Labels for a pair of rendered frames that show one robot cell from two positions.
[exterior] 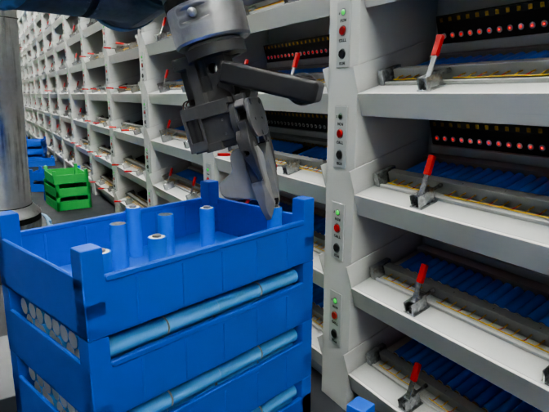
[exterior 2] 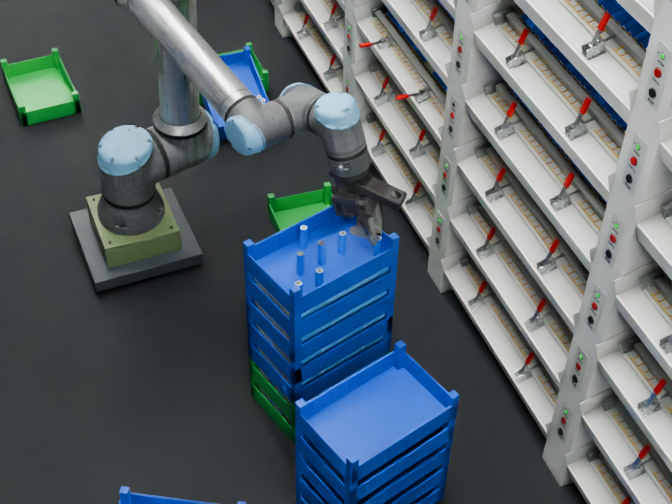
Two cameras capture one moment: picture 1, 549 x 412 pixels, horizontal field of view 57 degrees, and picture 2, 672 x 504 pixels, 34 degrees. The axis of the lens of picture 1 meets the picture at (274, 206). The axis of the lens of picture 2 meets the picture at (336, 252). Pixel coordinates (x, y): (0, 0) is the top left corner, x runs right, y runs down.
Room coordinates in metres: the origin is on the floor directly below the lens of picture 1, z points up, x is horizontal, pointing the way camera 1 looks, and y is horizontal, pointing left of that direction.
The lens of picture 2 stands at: (-1.23, -0.16, 2.28)
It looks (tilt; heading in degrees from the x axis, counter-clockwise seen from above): 44 degrees down; 8
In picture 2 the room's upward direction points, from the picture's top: 2 degrees clockwise
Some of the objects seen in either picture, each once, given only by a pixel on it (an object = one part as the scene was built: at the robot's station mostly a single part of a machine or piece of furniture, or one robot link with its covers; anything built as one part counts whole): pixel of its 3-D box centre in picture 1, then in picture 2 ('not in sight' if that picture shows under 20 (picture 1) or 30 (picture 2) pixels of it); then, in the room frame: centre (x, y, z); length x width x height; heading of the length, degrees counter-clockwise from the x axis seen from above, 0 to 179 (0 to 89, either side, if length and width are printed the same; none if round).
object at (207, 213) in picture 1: (207, 231); (342, 242); (0.61, 0.08, 0.52); 0.02 x 0.02 x 0.06
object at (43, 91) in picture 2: not in sight; (40, 85); (1.69, 1.29, 0.04); 0.30 x 0.20 x 0.08; 33
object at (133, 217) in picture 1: (134, 230); (303, 236); (0.61, 0.18, 0.52); 0.02 x 0.02 x 0.06
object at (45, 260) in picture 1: (166, 238); (321, 251); (0.56, 0.13, 0.52); 0.30 x 0.20 x 0.08; 137
